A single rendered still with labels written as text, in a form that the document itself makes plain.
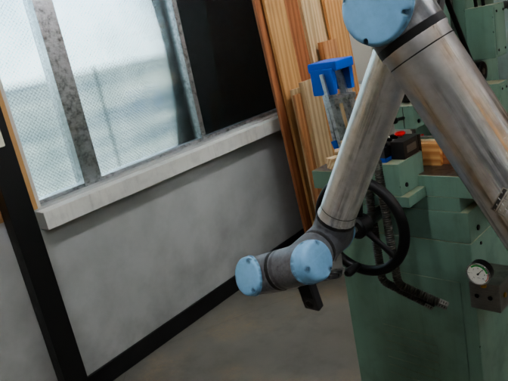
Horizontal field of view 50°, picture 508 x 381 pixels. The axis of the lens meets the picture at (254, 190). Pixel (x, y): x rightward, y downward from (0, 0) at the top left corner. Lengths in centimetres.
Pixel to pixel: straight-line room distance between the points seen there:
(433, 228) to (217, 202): 159
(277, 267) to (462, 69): 56
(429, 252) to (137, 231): 144
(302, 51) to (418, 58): 254
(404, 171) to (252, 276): 53
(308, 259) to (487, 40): 92
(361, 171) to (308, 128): 198
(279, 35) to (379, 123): 213
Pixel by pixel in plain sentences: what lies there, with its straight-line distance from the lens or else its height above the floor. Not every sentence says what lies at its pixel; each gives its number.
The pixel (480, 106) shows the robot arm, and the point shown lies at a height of 119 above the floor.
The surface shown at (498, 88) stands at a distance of 177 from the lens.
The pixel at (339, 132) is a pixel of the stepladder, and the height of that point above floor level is 83.
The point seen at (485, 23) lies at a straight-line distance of 178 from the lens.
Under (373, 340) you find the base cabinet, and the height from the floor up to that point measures 31.
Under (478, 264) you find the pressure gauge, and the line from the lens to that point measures 152.
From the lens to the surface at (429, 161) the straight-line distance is 165.
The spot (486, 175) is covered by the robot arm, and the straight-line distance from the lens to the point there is 90.
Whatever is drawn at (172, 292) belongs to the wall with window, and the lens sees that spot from 281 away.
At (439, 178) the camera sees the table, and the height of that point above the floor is 89.
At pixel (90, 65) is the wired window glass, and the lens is 258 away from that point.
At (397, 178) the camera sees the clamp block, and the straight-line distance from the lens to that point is 149.
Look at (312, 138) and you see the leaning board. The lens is 313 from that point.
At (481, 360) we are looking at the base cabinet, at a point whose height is 35.
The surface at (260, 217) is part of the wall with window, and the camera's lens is 324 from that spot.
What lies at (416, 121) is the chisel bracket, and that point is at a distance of 168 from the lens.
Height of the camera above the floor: 136
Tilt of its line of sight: 16 degrees down
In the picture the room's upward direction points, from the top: 11 degrees counter-clockwise
